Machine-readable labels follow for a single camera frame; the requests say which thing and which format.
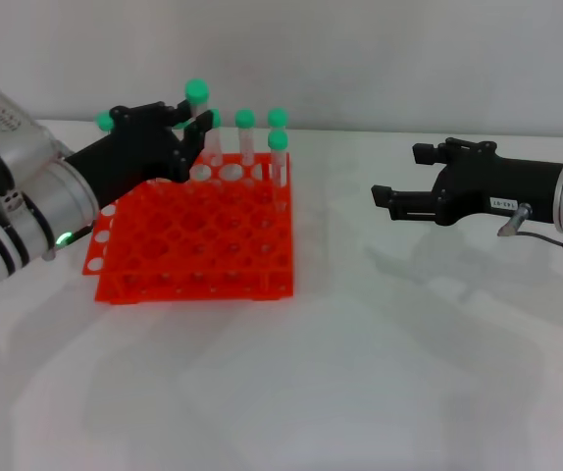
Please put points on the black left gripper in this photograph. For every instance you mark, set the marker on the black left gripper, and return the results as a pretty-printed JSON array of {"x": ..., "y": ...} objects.
[{"x": 129, "y": 152}]

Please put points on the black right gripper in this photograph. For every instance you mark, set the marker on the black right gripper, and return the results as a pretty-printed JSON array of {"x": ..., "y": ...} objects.
[{"x": 487, "y": 181}]

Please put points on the orange test tube rack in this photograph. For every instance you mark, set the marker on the orange test tube rack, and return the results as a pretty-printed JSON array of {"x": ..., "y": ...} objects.
[{"x": 188, "y": 235}]

